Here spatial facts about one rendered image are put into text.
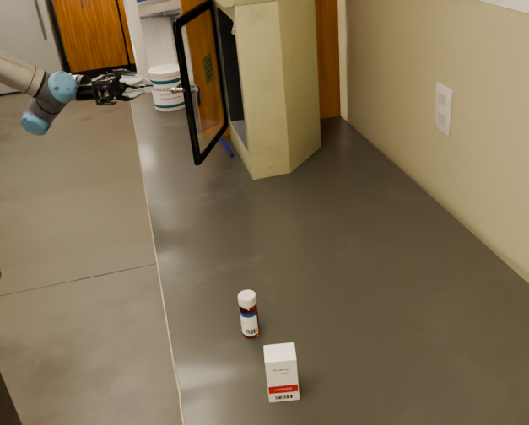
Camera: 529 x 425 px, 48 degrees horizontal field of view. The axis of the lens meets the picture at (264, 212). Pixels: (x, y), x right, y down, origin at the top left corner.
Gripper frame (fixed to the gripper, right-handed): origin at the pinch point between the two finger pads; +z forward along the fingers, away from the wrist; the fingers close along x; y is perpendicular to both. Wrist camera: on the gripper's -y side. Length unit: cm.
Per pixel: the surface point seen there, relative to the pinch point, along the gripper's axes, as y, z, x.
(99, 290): -56, -74, -120
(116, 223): -118, -95, -120
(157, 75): -49, -20, -12
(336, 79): -44, 47, -13
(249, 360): 77, 46, -26
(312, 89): -13.3, 43.8, -6.5
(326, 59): -42, 44, -6
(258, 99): 5.1, 32.5, -3.0
